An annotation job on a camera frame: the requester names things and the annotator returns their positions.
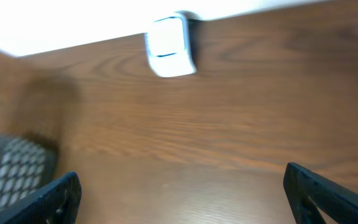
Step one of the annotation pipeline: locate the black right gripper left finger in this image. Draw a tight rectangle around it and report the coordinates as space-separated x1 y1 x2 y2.
0 172 81 224

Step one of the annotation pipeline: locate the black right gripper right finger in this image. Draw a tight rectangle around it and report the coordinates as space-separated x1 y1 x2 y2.
283 162 358 224

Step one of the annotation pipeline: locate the white barcode scanner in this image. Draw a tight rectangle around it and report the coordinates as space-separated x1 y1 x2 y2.
144 11 197 78

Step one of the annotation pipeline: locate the grey plastic mesh basket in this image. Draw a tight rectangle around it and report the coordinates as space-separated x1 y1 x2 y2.
0 135 58 211

